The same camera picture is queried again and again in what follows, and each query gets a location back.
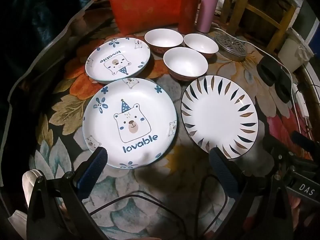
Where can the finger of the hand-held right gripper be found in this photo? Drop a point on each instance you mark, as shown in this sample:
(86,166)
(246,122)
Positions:
(303,143)
(280,155)

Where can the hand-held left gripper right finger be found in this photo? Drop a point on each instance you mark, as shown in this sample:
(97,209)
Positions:
(223,172)

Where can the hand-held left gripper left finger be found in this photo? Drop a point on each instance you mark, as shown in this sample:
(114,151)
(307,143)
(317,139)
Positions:
(93,167)

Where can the leaf pattern plate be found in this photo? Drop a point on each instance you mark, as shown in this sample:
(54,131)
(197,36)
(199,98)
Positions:
(217,115)

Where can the bear print plate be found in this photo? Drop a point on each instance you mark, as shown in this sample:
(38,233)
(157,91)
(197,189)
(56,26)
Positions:
(140,100)
(100,52)

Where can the white bowl red outside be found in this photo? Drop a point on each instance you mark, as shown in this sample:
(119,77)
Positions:
(202,45)
(185,61)
(163,38)

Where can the white power strip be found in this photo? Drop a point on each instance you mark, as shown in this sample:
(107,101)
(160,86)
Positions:
(301,102)

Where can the black oval case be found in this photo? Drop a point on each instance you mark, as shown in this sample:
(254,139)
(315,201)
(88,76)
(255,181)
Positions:
(268,72)
(282,91)

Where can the floral tablecloth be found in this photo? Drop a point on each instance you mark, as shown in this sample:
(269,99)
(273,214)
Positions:
(62,105)

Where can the white trash bin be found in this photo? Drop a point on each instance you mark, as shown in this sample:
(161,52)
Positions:
(292,52)

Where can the blue container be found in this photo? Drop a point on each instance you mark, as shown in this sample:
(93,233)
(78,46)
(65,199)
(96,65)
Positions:
(313,45)

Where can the round metal strainer lid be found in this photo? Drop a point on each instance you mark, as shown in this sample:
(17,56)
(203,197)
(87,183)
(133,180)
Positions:
(230,46)

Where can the wooden chair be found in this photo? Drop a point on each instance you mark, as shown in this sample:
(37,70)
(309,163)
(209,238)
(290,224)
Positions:
(283,22)

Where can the dark teal blanket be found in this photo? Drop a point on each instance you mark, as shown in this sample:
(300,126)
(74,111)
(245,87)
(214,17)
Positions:
(37,22)

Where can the pink thermos bottle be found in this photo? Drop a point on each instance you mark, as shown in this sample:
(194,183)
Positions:
(206,10)

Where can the red thermos bottle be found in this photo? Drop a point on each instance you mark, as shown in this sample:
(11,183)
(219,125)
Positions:
(188,7)

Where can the red bag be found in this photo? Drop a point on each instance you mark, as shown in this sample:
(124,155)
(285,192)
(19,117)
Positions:
(140,5)

